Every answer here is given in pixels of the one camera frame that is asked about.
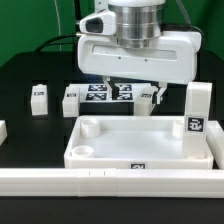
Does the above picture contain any white right fence block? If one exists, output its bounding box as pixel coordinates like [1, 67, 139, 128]
[207, 121, 224, 170]

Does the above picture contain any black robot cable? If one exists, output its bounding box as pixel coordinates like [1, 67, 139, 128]
[34, 0, 84, 53]

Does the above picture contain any white desk top tray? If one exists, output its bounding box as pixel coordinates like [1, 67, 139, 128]
[64, 116, 214, 169]

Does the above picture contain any white front fence rail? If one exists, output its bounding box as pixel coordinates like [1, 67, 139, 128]
[0, 168, 224, 198]

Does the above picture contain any white fence block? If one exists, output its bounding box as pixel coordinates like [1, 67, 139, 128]
[207, 121, 224, 170]
[0, 120, 7, 146]

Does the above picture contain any white marker base plate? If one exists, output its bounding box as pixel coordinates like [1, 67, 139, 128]
[65, 83, 150, 103]

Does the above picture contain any white left fence block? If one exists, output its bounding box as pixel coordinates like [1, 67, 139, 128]
[0, 120, 7, 146]

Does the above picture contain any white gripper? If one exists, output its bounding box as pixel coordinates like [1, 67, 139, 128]
[77, 9, 202, 104]

